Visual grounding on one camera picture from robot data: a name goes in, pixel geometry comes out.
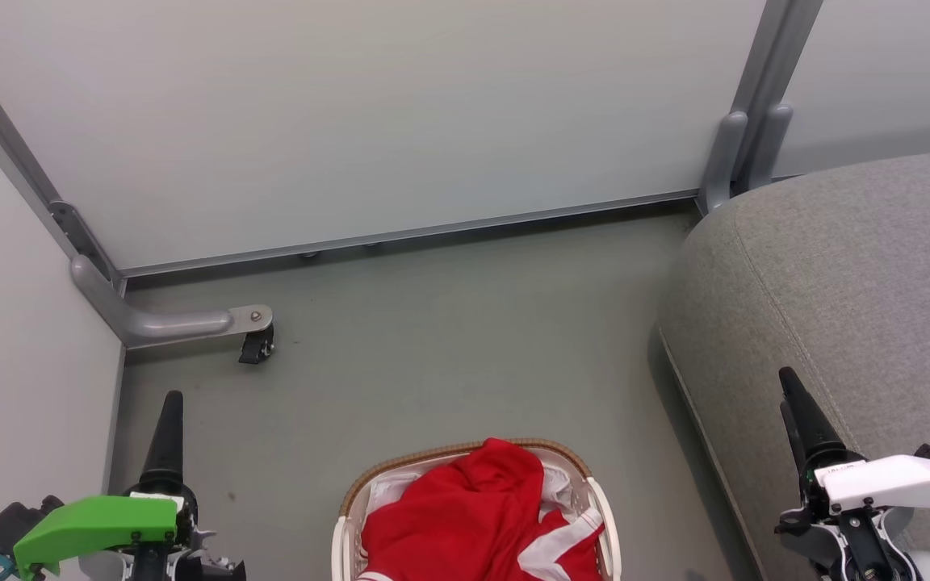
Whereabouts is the grey fabric sofa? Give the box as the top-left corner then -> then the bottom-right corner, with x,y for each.
659,145 -> 930,581

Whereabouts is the white basket liner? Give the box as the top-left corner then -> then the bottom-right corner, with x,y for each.
362,448 -> 597,558

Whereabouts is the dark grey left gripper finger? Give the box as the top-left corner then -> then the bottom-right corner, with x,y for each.
142,391 -> 191,489

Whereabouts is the grey partition post with feet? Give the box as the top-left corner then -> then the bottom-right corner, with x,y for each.
695,0 -> 825,215

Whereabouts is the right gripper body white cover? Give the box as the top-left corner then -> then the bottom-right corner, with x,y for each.
776,446 -> 930,581

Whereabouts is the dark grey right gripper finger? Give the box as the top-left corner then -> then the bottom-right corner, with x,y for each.
781,401 -> 806,477
780,367 -> 845,465

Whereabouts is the black caster wheel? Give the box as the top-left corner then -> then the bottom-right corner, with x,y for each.
239,325 -> 276,366

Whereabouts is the white laundry basket brown rim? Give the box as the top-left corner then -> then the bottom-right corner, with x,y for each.
332,438 -> 622,581

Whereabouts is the grey partition foot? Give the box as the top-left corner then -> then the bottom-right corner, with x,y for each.
71,254 -> 274,349

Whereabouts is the red and white shirt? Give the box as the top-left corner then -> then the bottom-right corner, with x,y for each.
356,438 -> 605,581

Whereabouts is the grey partition bottom rail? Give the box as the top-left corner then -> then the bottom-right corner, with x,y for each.
120,190 -> 700,279

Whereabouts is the grey partition frame post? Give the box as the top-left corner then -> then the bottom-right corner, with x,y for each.
0,28 -> 127,293

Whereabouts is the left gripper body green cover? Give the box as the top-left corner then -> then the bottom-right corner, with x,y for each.
13,483 -> 245,581

